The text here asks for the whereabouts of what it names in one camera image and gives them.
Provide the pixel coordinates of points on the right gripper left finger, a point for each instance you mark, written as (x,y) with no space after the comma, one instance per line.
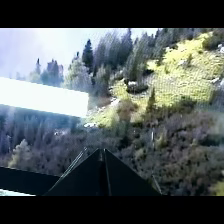
(83,180)

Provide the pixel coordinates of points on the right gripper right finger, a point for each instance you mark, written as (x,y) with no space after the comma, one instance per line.
(126,181)

